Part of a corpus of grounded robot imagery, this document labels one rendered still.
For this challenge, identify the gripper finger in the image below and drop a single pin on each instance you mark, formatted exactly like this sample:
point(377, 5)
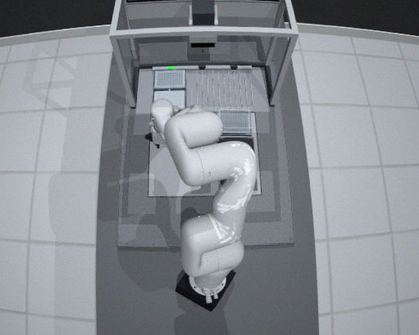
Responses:
point(150, 138)

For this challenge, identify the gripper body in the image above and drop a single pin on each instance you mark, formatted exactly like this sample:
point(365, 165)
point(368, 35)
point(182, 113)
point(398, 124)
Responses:
point(156, 137)

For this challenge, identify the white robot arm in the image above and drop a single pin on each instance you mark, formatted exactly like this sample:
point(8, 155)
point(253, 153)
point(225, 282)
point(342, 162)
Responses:
point(217, 232)

